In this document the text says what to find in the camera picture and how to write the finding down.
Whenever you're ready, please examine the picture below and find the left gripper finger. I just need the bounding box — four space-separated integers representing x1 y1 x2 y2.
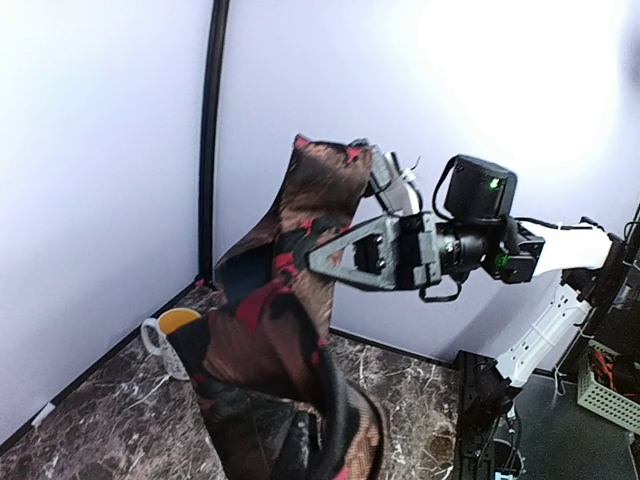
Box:
271 349 349 479

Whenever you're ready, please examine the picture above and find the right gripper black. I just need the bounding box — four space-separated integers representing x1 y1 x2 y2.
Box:
307 149 545 303

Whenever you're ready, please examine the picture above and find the brown red patterned tie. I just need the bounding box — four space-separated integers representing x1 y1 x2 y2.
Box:
168 136 388 479

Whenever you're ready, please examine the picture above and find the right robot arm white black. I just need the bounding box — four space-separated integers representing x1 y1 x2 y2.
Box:
308 153 625 428

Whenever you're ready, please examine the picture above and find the white mug yellow inside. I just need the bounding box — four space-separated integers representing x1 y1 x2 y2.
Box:
140 308 201 381

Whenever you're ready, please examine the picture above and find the green perforated basket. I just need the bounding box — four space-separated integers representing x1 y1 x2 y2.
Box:
577 340 639 435

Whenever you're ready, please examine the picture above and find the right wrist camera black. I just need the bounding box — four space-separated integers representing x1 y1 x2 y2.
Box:
431 155 517 226

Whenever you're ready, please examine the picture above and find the right black frame post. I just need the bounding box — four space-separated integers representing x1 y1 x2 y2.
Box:
196 0 230 285

